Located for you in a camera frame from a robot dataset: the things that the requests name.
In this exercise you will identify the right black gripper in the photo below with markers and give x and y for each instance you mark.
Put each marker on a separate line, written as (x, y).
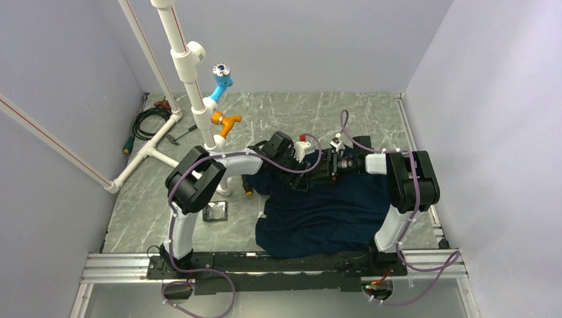
(327, 167)

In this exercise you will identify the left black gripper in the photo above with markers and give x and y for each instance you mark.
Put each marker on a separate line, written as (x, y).
(298, 181)

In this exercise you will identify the navy blue t-shirt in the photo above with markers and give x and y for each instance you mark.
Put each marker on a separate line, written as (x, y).
(325, 219)

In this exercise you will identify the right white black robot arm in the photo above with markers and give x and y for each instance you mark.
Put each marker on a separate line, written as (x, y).
(411, 183)

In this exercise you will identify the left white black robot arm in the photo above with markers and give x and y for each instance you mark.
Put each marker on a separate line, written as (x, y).
(193, 182)

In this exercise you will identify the yellow black screwdriver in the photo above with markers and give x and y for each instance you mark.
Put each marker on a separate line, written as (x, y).
(247, 187)

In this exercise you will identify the orange faucet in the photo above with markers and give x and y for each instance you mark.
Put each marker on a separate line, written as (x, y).
(227, 122)

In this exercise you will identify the small square black tray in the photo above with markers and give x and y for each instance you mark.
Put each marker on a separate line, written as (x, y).
(215, 211)

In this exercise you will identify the blue faucet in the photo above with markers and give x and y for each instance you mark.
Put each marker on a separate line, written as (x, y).
(222, 75)

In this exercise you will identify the small hammer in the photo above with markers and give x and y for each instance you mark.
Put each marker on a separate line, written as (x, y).
(174, 139)

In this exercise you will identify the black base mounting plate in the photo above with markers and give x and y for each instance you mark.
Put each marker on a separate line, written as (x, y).
(258, 271)

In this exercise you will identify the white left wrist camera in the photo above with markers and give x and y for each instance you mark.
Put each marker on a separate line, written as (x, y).
(302, 148)

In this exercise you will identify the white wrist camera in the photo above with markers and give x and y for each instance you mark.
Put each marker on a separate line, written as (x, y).
(302, 148)
(337, 145)

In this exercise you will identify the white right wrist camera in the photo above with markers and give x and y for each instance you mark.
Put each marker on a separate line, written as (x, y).
(337, 145)

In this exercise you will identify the brown handled tool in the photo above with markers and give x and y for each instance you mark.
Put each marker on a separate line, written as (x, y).
(163, 104)

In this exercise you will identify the white PVC pipe frame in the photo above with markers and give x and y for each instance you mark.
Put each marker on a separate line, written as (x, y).
(186, 57)

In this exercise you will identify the green handled screwdriver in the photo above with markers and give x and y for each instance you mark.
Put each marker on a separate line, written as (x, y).
(128, 146)

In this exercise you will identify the aluminium rail frame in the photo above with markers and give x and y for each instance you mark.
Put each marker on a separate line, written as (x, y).
(421, 264)

